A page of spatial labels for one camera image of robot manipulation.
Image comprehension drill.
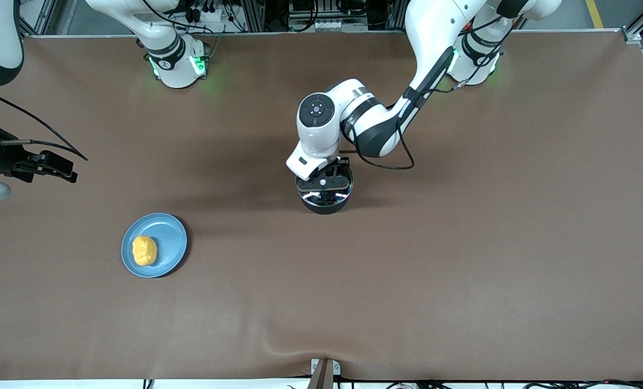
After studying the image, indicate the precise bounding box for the yellow potato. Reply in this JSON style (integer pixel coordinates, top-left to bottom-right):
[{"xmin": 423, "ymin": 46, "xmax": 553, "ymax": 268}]
[{"xmin": 132, "ymin": 236, "xmax": 158, "ymax": 266}]

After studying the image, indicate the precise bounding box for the brown table mat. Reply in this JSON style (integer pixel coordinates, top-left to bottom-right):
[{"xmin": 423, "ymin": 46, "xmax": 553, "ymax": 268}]
[{"xmin": 0, "ymin": 30, "xmax": 643, "ymax": 381}]

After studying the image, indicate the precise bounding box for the blue round plate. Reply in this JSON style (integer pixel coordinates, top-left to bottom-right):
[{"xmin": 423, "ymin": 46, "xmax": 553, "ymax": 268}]
[{"xmin": 120, "ymin": 212, "xmax": 188, "ymax": 279}]

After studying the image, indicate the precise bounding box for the white power strip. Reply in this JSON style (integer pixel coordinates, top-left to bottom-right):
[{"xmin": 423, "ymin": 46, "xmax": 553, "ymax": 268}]
[{"xmin": 184, "ymin": 0, "xmax": 219, "ymax": 23}]

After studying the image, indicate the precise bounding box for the dark pot with blue handle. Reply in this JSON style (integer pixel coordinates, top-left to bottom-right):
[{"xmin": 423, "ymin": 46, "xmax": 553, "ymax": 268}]
[{"xmin": 298, "ymin": 186, "xmax": 353, "ymax": 215}]

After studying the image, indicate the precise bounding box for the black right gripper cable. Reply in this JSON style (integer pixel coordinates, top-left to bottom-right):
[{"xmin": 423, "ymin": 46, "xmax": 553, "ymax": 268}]
[{"xmin": 0, "ymin": 85, "xmax": 89, "ymax": 162}]

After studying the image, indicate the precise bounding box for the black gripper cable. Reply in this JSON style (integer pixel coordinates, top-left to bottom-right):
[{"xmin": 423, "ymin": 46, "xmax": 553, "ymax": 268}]
[
  {"xmin": 0, "ymin": 85, "xmax": 89, "ymax": 162},
  {"xmin": 343, "ymin": 54, "xmax": 495, "ymax": 171}
]

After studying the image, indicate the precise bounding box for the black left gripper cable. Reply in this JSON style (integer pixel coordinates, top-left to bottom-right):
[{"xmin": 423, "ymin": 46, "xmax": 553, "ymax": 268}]
[{"xmin": 343, "ymin": 54, "xmax": 495, "ymax": 171}]

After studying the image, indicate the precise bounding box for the metal bracket with brown bar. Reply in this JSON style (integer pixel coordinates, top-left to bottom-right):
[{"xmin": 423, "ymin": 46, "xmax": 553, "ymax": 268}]
[{"xmin": 310, "ymin": 358, "xmax": 341, "ymax": 389}]

